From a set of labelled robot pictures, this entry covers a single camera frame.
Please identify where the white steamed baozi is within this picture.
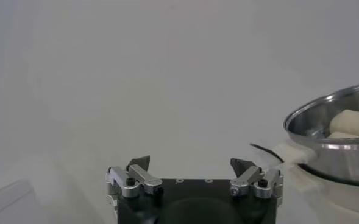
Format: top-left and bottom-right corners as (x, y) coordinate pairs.
(329, 109), (359, 138)

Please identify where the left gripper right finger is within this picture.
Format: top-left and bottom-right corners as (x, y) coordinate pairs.
(229, 157), (285, 199)

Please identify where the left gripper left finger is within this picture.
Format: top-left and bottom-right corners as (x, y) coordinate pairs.
(105, 155), (163, 199)

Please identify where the stainless steel steamer basket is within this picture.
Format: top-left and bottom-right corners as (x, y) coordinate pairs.
(283, 81), (359, 188)

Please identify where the black cooker power cord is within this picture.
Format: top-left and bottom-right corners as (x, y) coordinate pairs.
(249, 142), (285, 164)

